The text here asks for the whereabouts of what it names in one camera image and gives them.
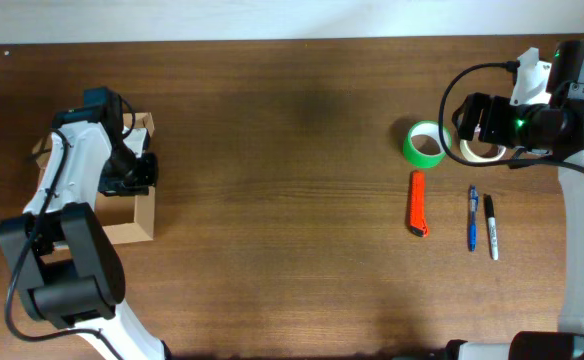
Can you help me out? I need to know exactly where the black and white marker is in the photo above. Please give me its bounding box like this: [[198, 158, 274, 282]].
[[483, 194, 499, 261]]

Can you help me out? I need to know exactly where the brown cardboard box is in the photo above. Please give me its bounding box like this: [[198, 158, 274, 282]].
[[23, 112, 156, 244]]

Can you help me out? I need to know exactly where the blue pen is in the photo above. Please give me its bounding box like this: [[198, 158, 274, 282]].
[[468, 185, 478, 252]]

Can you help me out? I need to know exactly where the cream masking tape roll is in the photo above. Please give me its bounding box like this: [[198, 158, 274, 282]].
[[460, 140, 506, 163]]

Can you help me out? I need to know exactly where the green tape roll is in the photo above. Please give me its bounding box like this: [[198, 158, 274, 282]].
[[403, 121, 451, 169]]

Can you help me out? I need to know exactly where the orange utility knife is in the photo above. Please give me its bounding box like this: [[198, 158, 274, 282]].
[[408, 170, 429, 237]]

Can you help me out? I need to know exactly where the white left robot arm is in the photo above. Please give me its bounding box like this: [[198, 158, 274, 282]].
[[0, 87, 172, 359]]

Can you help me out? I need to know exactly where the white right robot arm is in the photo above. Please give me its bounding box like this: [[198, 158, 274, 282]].
[[443, 40, 584, 359]]

